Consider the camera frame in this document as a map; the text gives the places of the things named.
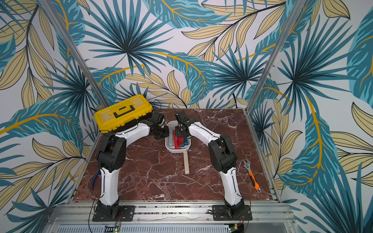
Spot red clip tool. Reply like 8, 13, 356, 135
173, 130, 180, 150
177, 137, 184, 149

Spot white plastic storage box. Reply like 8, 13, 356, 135
165, 120, 191, 153

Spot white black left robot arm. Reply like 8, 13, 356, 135
97, 120, 169, 206

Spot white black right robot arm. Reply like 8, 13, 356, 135
175, 113, 244, 207

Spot beige wooden block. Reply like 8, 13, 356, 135
183, 151, 190, 175

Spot yellow black toolbox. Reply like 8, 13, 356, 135
94, 95, 153, 133

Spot orange adjustable wrench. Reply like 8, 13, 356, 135
244, 159, 261, 193

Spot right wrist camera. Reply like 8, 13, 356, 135
175, 111, 189, 125

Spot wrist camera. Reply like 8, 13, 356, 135
151, 112, 165, 124
175, 111, 189, 125

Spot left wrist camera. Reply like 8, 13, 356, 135
151, 112, 165, 124

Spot left aluminium corner post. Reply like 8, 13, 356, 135
39, 0, 109, 107

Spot aluminium corner post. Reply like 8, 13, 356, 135
245, 0, 306, 115
39, 0, 109, 107

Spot blue handled pliers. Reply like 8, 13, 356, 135
90, 170, 101, 190

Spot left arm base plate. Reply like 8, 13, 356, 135
92, 205, 135, 222

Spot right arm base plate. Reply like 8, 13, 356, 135
211, 205, 253, 221

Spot aluminium front rail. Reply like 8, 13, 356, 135
43, 201, 301, 233

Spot right aluminium corner post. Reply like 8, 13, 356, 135
245, 0, 306, 115

